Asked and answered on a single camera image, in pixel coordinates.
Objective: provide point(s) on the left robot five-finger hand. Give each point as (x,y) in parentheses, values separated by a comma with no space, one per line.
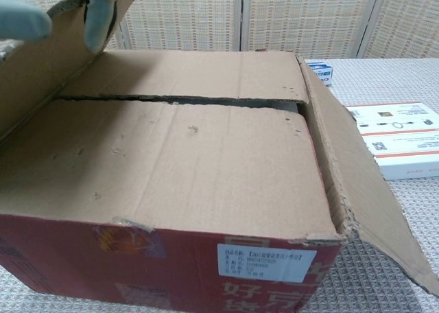
(97,21)

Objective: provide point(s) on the brown cardboard box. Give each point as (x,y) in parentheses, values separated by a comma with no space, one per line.
(171,162)

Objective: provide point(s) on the white blue toothpaste box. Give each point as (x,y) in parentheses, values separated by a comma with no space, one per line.
(322,73)

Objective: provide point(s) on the white orange product box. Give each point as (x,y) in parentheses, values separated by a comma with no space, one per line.
(404,145)

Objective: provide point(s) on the bamboo folding screen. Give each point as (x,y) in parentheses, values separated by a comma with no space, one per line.
(274,18)

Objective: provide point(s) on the beige woven tablecloth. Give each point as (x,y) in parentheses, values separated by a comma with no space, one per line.
(377,79)

